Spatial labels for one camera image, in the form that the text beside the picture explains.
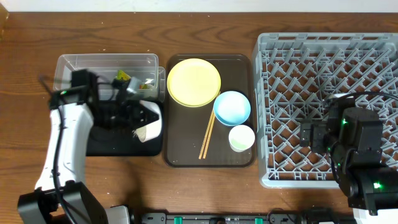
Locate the white rice bowl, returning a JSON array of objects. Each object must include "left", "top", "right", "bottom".
[{"left": 132, "top": 100, "right": 163, "bottom": 142}]

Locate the white tissue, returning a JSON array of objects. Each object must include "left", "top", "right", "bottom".
[{"left": 139, "top": 78, "right": 154, "bottom": 90}]

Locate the white cup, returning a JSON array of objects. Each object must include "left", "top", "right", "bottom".
[{"left": 228, "top": 125, "right": 255, "bottom": 152}]

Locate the green snack wrapper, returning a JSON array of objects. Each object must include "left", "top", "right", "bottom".
[{"left": 115, "top": 70, "right": 131, "bottom": 82}]

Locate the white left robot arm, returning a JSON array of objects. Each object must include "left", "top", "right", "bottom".
[{"left": 17, "top": 100, "right": 163, "bottom": 223}]

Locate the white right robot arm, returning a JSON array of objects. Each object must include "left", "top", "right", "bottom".
[{"left": 300, "top": 107, "right": 397, "bottom": 223}]

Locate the black waste tray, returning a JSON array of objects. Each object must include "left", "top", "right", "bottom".
[{"left": 86, "top": 102, "right": 164, "bottom": 156}]

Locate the clear plastic waste bin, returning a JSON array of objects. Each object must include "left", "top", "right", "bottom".
[{"left": 53, "top": 54, "right": 165, "bottom": 102}]

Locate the grey dishwasher rack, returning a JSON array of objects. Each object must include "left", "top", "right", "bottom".
[{"left": 252, "top": 33, "right": 397, "bottom": 189}]

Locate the brown serving tray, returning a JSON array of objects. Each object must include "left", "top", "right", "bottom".
[{"left": 164, "top": 54, "right": 256, "bottom": 168}]

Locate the yellow plate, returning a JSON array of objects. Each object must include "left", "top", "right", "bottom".
[{"left": 167, "top": 58, "right": 221, "bottom": 108}]

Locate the wooden chopstick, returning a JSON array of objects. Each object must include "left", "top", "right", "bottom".
[
  {"left": 202, "top": 91, "right": 221, "bottom": 160},
  {"left": 198, "top": 108, "right": 215, "bottom": 160}
]

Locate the light blue bowl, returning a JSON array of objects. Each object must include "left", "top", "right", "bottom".
[{"left": 213, "top": 91, "right": 251, "bottom": 126}]

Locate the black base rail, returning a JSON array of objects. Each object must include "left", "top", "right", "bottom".
[{"left": 135, "top": 209, "right": 356, "bottom": 224}]

